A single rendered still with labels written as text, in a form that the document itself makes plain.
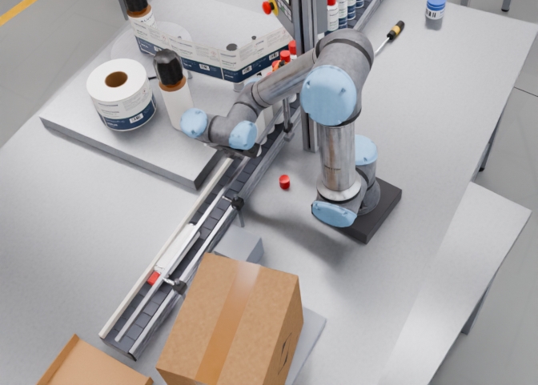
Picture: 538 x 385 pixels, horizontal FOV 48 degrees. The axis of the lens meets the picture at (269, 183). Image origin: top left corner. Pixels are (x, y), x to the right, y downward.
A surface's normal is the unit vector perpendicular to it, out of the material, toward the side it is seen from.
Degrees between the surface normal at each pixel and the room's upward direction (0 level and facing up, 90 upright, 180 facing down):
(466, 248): 0
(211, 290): 0
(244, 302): 0
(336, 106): 82
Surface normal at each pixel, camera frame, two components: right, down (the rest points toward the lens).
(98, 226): -0.09, -0.59
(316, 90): -0.40, 0.68
